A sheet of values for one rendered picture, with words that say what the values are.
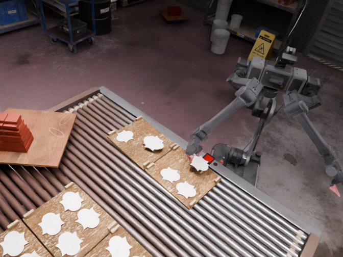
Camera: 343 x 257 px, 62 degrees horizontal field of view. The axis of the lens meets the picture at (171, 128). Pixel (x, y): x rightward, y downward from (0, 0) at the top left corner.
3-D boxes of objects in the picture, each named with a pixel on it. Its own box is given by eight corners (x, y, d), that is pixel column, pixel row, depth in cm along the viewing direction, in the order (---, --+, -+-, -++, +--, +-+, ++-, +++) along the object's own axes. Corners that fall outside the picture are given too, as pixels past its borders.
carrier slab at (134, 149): (141, 118, 235) (141, 117, 234) (177, 146, 217) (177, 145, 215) (106, 137, 215) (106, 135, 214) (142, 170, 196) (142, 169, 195)
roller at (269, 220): (96, 98, 254) (95, 94, 251) (302, 242, 176) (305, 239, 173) (91, 100, 251) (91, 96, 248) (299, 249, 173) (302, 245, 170)
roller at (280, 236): (91, 100, 251) (91, 96, 248) (299, 249, 173) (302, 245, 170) (87, 102, 248) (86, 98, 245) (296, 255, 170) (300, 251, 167)
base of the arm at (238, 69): (243, 79, 209) (248, 65, 201) (242, 85, 203) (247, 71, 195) (232, 76, 210) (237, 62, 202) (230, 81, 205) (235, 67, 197)
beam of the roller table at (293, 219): (103, 90, 266) (103, 85, 262) (318, 235, 183) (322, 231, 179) (96, 94, 261) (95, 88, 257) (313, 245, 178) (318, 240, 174)
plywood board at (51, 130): (7, 109, 209) (7, 107, 208) (76, 115, 213) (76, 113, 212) (-27, 161, 173) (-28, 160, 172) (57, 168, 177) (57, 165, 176)
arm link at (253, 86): (269, 86, 159) (257, 74, 157) (252, 104, 160) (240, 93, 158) (242, 81, 202) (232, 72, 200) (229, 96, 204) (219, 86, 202)
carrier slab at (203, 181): (178, 147, 217) (178, 145, 215) (221, 179, 199) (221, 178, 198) (144, 171, 196) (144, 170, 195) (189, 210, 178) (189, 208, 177)
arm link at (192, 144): (209, 134, 182) (199, 126, 180) (206, 145, 173) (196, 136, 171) (196, 143, 189) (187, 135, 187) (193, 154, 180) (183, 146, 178)
